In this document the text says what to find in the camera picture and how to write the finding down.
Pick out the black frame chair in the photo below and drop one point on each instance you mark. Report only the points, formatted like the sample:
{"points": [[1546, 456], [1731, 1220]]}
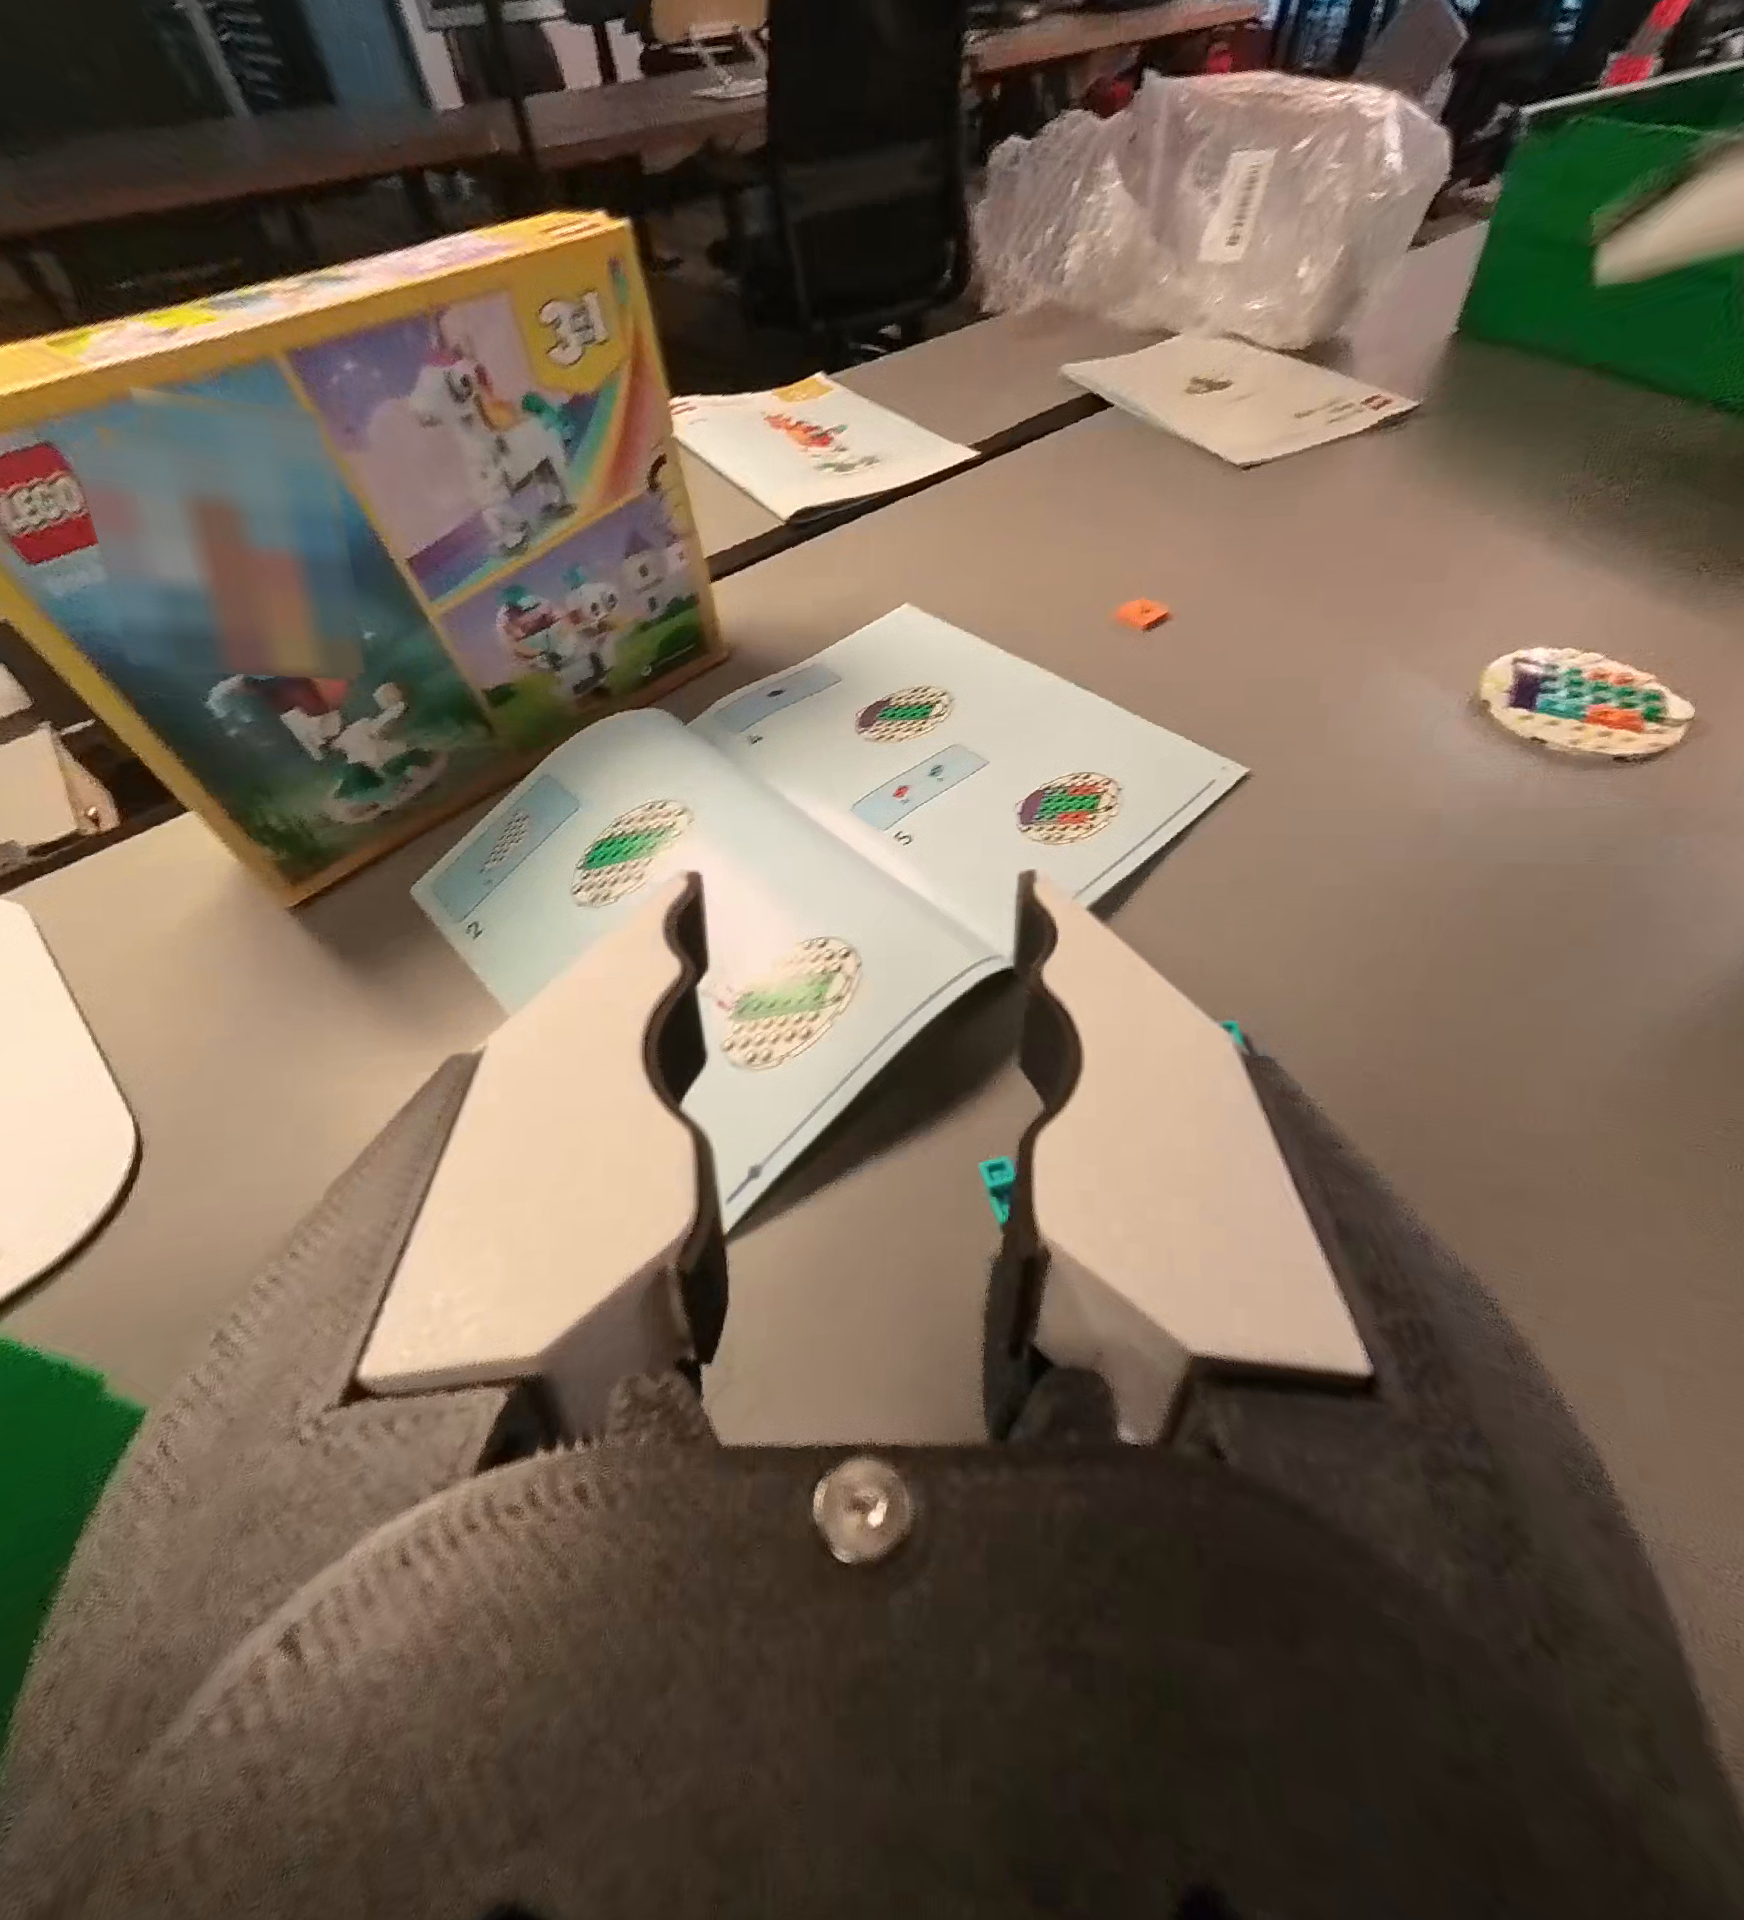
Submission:
{"points": [[853, 151]]}

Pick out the light blue instruction booklet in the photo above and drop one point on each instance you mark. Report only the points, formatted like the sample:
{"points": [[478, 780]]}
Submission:
{"points": [[842, 780]]}

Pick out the round cream lego plate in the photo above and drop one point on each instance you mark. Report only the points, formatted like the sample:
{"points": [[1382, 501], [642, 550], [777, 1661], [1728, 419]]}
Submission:
{"points": [[1662, 747]]}

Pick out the dark green lego plate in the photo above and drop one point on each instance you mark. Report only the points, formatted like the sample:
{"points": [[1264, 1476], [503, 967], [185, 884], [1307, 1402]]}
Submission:
{"points": [[1600, 689]]}

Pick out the wooden-top white tilting stand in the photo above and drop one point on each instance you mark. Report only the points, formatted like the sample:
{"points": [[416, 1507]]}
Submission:
{"points": [[1, 1080]]}

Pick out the brown background desk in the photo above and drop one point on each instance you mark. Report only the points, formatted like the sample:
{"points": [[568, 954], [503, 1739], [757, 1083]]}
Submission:
{"points": [[285, 166]]}

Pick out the large white paper sheet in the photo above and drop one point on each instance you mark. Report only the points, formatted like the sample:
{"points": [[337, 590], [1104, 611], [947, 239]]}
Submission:
{"points": [[1231, 398]]}

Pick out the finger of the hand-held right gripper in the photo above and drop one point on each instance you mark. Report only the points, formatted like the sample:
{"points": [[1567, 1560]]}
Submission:
{"points": [[1714, 192]]}

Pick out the purple lego brick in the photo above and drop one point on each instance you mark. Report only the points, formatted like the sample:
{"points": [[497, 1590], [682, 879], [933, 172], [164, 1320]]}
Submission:
{"points": [[1530, 687]]}

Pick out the orange square lego plate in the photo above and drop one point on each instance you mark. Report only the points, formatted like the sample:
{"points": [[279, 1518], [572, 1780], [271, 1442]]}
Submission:
{"points": [[1145, 611]]}

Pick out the colourful lego set box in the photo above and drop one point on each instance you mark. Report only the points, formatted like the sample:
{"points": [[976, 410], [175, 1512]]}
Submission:
{"points": [[363, 599]]}

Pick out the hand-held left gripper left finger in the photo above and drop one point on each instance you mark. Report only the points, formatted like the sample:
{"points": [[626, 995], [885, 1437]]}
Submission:
{"points": [[543, 1200]]}

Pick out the small printed paper sheet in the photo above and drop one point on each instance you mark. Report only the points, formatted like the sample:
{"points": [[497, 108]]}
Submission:
{"points": [[813, 447]]}

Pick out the teal square lego plate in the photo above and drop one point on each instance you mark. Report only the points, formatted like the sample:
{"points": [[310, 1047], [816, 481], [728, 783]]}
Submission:
{"points": [[996, 1186]]}

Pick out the clear bubble wrap bag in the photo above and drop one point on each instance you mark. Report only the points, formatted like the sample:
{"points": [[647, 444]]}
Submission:
{"points": [[1218, 192]]}

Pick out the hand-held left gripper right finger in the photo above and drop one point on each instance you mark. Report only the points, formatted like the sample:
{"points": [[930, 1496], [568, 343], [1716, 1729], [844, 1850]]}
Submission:
{"points": [[1188, 1200]]}

